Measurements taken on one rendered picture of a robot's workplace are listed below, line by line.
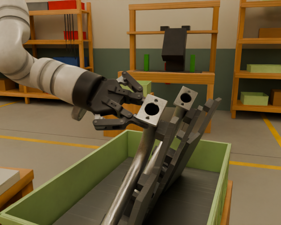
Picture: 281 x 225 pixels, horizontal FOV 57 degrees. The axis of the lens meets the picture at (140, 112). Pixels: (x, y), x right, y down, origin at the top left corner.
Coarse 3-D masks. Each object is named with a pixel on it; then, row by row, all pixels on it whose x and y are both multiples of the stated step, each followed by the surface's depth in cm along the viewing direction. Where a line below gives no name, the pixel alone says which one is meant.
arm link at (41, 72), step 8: (32, 56) 58; (40, 64) 51; (48, 64) 51; (56, 64) 51; (32, 72) 51; (40, 72) 51; (48, 72) 50; (16, 80) 57; (24, 80) 57; (32, 80) 52; (40, 80) 51; (48, 80) 50; (40, 88) 52; (48, 88) 51
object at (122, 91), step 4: (108, 88) 50; (112, 88) 50; (116, 88) 50; (120, 88) 50; (112, 92) 50; (116, 92) 50; (120, 92) 49; (124, 92) 49; (128, 92) 49; (132, 92) 50; (128, 96) 49; (132, 96) 50; (136, 96) 50; (140, 96) 49; (128, 100) 51; (132, 100) 51; (136, 104) 51
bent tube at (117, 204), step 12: (144, 108) 47; (156, 108) 49; (144, 120) 46; (156, 120) 46; (144, 132) 54; (144, 144) 55; (144, 156) 56; (132, 168) 55; (144, 168) 56; (132, 180) 54; (120, 192) 52; (132, 192) 53; (120, 204) 51; (108, 216) 50; (120, 216) 50
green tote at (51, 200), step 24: (120, 144) 102; (216, 144) 94; (72, 168) 74; (96, 168) 86; (216, 168) 96; (48, 192) 66; (72, 192) 75; (216, 192) 61; (0, 216) 53; (24, 216) 59; (48, 216) 67; (216, 216) 58
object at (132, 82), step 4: (124, 72) 52; (124, 76) 52; (128, 76) 52; (128, 80) 51; (132, 80) 51; (128, 84) 52; (132, 84) 51; (136, 84) 51; (132, 88) 53; (136, 88) 50; (140, 88) 50
